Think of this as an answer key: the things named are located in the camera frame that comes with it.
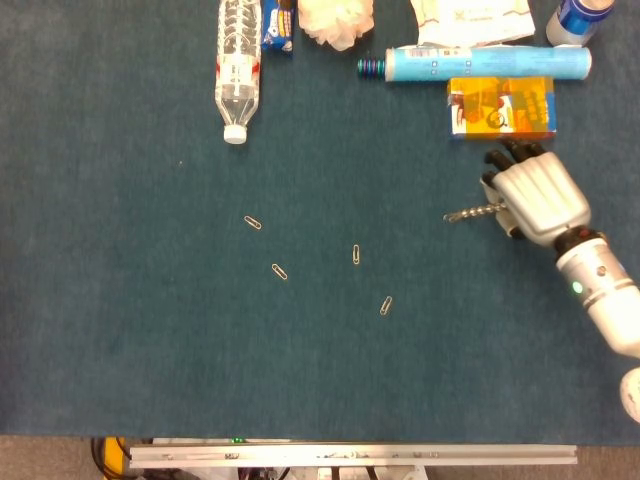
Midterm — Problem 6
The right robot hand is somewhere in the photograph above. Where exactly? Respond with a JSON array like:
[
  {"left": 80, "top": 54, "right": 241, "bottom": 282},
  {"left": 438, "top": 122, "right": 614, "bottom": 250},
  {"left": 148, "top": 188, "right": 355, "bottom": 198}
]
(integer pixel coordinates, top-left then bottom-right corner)
[{"left": 480, "top": 139, "right": 592, "bottom": 247}]

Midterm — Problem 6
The gold metal chain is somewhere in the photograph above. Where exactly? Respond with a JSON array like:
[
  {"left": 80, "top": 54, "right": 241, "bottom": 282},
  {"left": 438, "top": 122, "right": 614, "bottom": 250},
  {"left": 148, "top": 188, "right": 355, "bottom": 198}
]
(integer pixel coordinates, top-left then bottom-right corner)
[{"left": 462, "top": 201, "right": 508, "bottom": 221}]

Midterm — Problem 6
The orange yellow carton box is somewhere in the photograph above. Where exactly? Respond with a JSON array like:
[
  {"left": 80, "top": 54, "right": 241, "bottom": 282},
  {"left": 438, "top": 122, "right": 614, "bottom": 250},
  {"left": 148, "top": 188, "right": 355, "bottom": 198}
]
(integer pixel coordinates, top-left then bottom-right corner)
[{"left": 446, "top": 76, "right": 557, "bottom": 143}]

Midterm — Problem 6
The light blue cardboard tube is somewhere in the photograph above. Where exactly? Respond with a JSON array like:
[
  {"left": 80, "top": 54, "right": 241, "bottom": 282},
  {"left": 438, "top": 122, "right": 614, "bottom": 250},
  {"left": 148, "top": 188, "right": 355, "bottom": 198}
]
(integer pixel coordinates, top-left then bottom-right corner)
[{"left": 383, "top": 44, "right": 594, "bottom": 84}]

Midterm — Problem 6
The blue soda can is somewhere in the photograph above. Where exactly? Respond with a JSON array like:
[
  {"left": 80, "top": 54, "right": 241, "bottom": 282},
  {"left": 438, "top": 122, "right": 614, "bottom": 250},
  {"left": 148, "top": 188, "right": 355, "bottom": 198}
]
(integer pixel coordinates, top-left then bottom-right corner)
[{"left": 544, "top": 0, "right": 616, "bottom": 49}]

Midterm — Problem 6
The white tissue pack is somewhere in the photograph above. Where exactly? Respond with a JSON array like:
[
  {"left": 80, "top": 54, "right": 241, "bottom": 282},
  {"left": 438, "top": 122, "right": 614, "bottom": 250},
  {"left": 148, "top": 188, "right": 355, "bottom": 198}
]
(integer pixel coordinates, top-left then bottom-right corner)
[{"left": 409, "top": 0, "right": 536, "bottom": 49}]

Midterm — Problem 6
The stack of colourful rings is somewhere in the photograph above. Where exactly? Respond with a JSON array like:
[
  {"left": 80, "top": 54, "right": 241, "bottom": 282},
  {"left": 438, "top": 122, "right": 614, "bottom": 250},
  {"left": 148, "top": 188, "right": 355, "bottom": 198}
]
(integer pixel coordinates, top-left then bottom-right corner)
[{"left": 356, "top": 57, "right": 387, "bottom": 81}]

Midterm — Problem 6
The white mesh bath loofah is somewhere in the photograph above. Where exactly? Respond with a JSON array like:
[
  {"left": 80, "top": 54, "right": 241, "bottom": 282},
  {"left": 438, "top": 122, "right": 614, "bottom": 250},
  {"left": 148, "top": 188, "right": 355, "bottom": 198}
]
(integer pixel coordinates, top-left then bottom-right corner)
[{"left": 297, "top": 0, "right": 375, "bottom": 52}]

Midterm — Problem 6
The blue cookie packet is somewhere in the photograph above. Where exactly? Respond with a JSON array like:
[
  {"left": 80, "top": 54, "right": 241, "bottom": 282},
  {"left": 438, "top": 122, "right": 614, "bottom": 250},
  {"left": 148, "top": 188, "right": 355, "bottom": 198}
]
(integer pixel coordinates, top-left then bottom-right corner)
[{"left": 260, "top": 0, "right": 296, "bottom": 55}]

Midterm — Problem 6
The clear plastic water bottle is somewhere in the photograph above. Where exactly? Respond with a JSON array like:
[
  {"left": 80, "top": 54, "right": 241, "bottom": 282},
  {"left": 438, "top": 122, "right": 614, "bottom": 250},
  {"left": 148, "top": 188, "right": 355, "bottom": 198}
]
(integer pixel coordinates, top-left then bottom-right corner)
[{"left": 214, "top": 0, "right": 264, "bottom": 146}]

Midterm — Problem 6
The teal felt table cloth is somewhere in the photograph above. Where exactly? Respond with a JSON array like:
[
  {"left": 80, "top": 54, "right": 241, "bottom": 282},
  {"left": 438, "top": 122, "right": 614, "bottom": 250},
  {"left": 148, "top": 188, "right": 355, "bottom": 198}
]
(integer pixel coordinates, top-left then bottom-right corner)
[{"left": 0, "top": 0, "right": 640, "bottom": 446}]

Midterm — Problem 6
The aluminium profile rail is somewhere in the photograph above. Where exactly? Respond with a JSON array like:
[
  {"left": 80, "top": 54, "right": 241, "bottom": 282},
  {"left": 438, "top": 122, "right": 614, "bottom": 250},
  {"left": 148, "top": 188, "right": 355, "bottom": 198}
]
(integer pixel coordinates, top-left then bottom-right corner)
[{"left": 128, "top": 444, "right": 579, "bottom": 469}]

